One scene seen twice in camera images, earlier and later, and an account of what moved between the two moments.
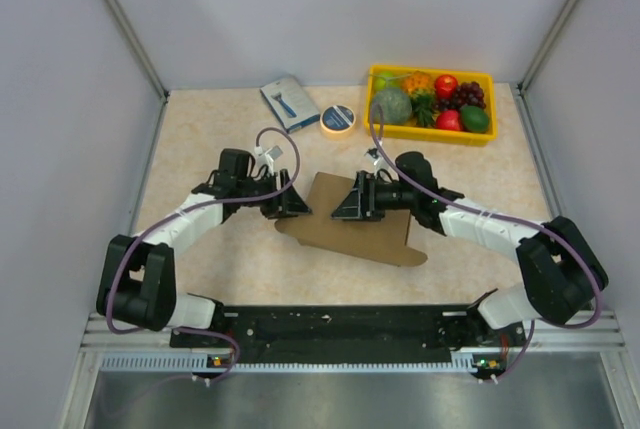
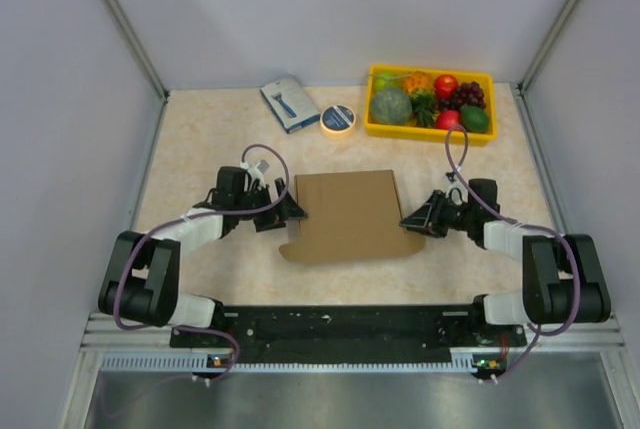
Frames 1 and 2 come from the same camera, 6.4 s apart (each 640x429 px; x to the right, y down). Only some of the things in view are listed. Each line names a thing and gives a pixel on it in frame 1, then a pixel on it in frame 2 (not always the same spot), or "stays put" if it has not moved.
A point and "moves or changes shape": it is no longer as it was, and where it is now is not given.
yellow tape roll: [337, 122] stays put
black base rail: [458, 330] stays put
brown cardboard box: [382, 241] moves or changes shape
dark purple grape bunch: [468, 93] stays put
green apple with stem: [387, 79] stays put
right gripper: [361, 203] -> [434, 211]
